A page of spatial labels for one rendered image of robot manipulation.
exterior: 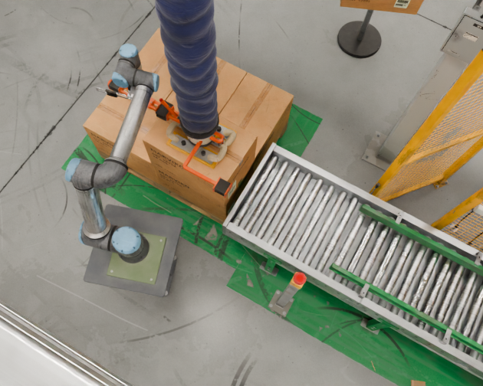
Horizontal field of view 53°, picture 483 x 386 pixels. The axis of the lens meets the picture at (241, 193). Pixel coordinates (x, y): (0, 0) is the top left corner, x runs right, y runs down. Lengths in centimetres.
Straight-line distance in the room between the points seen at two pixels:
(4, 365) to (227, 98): 327
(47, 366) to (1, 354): 4
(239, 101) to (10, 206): 199
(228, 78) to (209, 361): 208
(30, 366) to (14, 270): 359
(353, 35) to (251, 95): 145
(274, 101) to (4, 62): 248
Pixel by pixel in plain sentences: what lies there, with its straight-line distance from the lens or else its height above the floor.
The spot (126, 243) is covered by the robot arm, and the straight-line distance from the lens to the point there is 277.
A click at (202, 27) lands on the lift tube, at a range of 202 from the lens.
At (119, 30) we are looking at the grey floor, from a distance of 480.
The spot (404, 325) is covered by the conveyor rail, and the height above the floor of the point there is 59.
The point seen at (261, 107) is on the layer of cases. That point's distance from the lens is 362.
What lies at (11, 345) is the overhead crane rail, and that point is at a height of 321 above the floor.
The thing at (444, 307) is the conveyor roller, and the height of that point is 55.
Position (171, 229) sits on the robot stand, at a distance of 306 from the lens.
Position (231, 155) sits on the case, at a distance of 300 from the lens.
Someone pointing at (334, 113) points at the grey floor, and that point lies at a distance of 431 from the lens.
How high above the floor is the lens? 367
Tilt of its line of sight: 70 degrees down
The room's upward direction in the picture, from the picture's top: 4 degrees clockwise
